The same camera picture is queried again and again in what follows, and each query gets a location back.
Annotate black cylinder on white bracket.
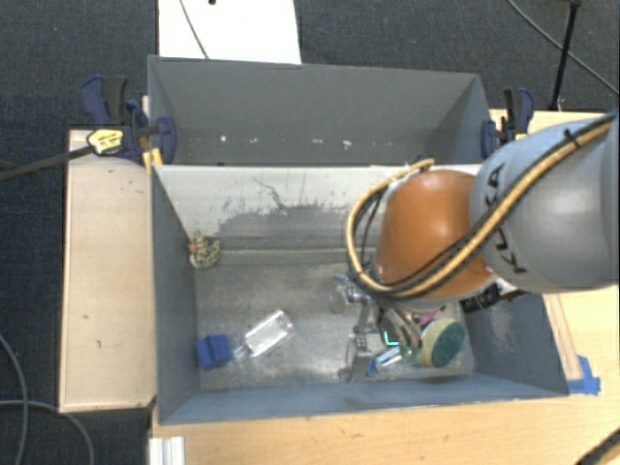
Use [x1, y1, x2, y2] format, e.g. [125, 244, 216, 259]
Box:
[459, 278, 530, 315]

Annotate pale wood flat board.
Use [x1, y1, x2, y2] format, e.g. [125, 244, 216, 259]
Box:
[58, 129, 159, 414]

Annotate grey metal bin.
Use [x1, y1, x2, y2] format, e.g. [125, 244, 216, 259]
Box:
[146, 54, 571, 426]

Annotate clear bottle with blue cap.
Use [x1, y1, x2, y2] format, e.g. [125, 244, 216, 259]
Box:
[194, 309, 297, 372]

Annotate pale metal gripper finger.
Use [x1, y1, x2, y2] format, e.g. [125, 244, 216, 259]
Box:
[329, 275, 370, 316]
[337, 334, 374, 383]

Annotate blue and clear plastic piece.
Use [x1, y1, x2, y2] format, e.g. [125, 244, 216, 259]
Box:
[366, 348, 404, 378]

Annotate green and tan toy animal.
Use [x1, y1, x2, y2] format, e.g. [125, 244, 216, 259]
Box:
[187, 231, 222, 269]

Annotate round yellow and green sponge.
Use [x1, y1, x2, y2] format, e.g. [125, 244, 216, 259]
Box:
[417, 318, 467, 369]

